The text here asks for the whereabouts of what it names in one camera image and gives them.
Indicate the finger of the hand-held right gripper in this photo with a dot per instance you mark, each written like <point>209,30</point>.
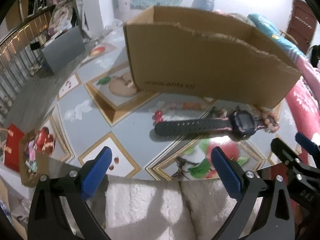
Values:
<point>306,142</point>
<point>285,151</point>

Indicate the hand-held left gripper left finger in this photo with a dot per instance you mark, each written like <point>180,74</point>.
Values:
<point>97,172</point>

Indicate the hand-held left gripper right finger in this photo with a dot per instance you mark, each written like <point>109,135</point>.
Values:
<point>226,175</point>

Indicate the black digital wristwatch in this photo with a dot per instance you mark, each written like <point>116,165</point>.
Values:
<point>240,123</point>

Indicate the torn cardboard box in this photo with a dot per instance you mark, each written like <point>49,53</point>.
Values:
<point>200,67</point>

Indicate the pink floral blanket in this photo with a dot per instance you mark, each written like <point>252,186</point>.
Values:
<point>305,97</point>

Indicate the red gift bag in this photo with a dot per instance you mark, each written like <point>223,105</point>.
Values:
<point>13,145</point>

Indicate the teal pillow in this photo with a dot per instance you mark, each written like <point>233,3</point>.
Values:
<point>270,27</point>

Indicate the brown wooden door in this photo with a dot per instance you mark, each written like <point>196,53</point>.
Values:
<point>300,20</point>

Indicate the grey box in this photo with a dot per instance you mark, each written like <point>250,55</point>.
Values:
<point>62,50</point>

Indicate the metal stair railing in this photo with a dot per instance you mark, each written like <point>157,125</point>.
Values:
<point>15,62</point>

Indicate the pile of plastic bags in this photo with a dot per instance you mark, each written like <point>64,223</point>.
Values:
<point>62,17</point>

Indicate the blue water jug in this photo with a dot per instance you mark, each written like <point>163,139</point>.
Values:
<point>205,1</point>

